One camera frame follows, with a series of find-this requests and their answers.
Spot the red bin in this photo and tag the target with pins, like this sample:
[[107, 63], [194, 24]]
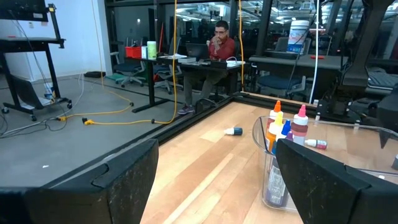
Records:
[[133, 52]]

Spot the black monitor cart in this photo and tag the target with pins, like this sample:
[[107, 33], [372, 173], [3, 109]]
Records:
[[31, 40]]

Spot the black office desk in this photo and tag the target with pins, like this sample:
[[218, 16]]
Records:
[[151, 84]]

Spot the large white wipes tub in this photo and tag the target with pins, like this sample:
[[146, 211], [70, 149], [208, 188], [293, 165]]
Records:
[[298, 35]]

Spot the large yellow food coloring bottle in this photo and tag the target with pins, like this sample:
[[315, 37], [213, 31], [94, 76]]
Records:
[[275, 128]]

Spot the grey desk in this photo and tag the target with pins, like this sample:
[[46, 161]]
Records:
[[280, 60]]

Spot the large pink food coloring bottle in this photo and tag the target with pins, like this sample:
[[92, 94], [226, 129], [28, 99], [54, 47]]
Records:
[[300, 124]]

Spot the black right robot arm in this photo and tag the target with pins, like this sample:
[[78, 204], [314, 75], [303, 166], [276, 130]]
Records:
[[357, 71]]

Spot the small dark teal dye bottle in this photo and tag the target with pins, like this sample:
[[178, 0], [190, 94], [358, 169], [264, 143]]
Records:
[[234, 131]]

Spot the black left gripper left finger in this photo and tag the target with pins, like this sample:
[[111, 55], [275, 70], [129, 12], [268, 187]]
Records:
[[93, 193]]

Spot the person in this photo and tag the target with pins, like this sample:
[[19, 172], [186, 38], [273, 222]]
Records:
[[222, 49]]

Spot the black laptop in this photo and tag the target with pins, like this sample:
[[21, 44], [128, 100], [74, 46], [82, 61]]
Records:
[[196, 51]]

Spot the green wipes canister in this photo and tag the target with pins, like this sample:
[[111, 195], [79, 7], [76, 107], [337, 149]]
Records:
[[151, 49]]

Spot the black aluminium table frame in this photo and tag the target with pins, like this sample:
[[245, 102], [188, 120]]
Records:
[[186, 122]]

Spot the small white-capped dye bottle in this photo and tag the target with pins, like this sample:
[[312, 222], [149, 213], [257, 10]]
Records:
[[315, 143]]

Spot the blue office chair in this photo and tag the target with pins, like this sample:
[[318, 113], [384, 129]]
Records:
[[280, 82], [129, 69], [166, 73]]

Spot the clear plastic container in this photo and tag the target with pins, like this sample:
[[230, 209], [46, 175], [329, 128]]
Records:
[[342, 149]]

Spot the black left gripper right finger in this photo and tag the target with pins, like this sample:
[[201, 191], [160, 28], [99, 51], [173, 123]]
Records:
[[342, 196]]

